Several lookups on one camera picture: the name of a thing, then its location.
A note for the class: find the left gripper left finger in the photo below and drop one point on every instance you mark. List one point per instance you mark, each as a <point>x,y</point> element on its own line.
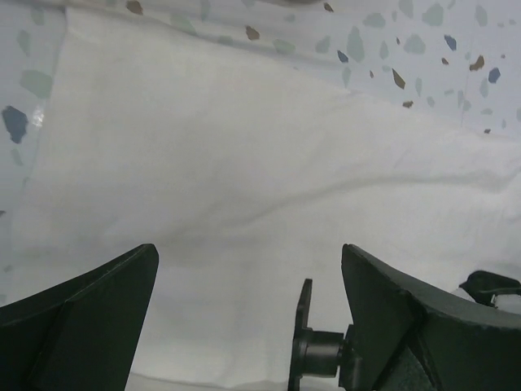
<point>81,334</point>

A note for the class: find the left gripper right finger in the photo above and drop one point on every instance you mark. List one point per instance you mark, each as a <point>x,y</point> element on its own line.
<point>455,344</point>

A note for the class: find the white printed t shirt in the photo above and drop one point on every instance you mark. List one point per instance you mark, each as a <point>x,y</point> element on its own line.
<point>248,177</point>

